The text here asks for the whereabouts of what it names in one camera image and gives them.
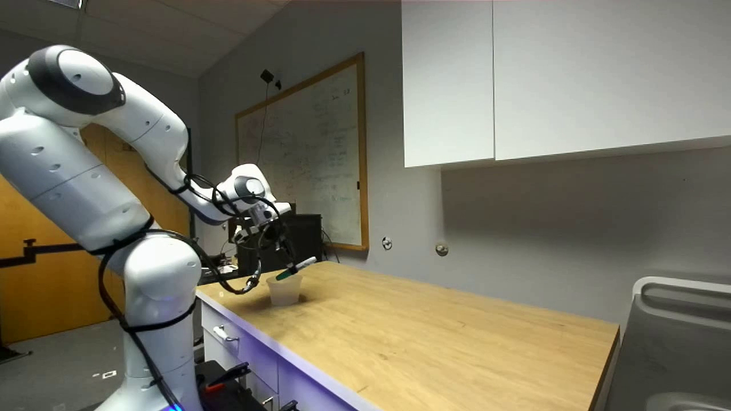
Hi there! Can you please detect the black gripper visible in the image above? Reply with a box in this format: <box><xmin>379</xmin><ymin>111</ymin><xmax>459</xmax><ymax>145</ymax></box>
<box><xmin>255</xmin><ymin>209</ymin><xmax>300</xmax><ymax>270</ymax></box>

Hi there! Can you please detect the green capped grey marker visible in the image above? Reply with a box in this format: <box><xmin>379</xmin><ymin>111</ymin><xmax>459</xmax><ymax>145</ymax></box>
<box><xmin>275</xmin><ymin>254</ymin><xmax>319</xmax><ymax>282</ymax></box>

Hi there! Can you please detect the translucent plastic cup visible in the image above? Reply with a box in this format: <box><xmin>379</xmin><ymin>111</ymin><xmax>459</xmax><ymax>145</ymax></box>
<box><xmin>265</xmin><ymin>272</ymin><xmax>305</xmax><ymax>307</ymax></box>

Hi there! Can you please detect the black box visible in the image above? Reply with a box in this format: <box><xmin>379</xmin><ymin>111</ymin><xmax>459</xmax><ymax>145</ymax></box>
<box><xmin>234</xmin><ymin>213</ymin><xmax>327</xmax><ymax>279</ymax></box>

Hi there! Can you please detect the wood framed whiteboard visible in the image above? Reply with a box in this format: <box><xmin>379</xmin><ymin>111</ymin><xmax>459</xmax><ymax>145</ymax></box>
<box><xmin>234</xmin><ymin>49</ymin><xmax>373</xmax><ymax>256</ymax></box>

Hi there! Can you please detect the white counter base cabinet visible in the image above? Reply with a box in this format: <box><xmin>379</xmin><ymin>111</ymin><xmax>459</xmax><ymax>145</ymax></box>
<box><xmin>197</xmin><ymin>291</ymin><xmax>361</xmax><ymax>411</ymax></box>

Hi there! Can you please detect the black and red tool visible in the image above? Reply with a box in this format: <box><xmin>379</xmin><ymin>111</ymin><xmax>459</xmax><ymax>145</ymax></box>
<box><xmin>194</xmin><ymin>359</ymin><xmax>268</xmax><ymax>411</ymax></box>

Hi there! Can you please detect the orange wooden door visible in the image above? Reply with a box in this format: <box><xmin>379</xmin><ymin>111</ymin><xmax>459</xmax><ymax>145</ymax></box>
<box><xmin>0</xmin><ymin>122</ymin><xmax>194</xmax><ymax>346</ymax></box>

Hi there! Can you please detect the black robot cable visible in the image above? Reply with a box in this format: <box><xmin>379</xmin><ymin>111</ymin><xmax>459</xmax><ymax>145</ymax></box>
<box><xmin>94</xmin><ymin>169</ymin><xmax>284</xmax><ymax>411</ymax></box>

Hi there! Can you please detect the white wall cabinet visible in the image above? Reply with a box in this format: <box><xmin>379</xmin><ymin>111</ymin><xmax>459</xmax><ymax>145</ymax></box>
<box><xmin>490</xmin><ymin>0</ymin><xmax>731</xmax><ymax>165</ymax></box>
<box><xmin>399</xmin><ymin>0</ymin><xmax>498</xmax><ymax>172</ymax></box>

